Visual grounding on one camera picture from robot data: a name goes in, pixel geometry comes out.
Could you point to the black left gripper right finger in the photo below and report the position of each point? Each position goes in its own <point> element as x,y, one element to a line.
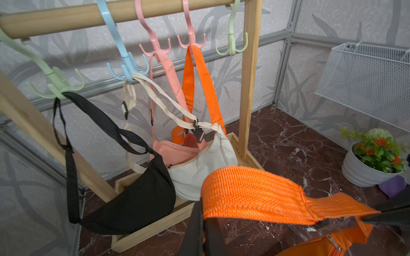
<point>394,212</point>

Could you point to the cream white crossbody bag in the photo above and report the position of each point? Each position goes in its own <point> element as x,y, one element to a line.
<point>190,166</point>

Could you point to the bright orange crossbody bag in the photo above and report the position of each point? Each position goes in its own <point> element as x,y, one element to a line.
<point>245,193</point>

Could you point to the pink hook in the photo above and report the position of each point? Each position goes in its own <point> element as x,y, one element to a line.
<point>190,27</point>
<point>152,35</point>

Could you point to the pink hook left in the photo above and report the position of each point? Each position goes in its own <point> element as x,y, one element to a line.
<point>152,35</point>

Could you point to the green hook end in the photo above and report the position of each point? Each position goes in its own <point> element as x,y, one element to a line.
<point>58,83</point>
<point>232,50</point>

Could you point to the potted artificial flower plant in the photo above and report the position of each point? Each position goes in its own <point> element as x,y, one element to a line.
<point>374,157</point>

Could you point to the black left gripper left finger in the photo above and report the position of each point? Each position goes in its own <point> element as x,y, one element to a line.
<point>203,237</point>

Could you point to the light blue hook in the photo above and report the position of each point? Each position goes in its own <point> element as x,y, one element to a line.
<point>129,65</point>

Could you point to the green hook right end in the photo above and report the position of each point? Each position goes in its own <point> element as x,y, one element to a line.
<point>232,50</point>

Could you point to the pink hook right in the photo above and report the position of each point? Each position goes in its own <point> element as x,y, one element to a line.
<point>190,27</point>

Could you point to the black crossbody bag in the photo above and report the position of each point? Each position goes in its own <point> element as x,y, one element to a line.
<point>151,197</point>

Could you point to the green hook left end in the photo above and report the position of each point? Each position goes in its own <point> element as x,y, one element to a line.
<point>58,83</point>

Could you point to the purple pink toy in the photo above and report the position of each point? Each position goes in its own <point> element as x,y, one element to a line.
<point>393,186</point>

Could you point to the white wire mesh basket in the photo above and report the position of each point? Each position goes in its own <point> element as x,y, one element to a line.
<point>370,79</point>

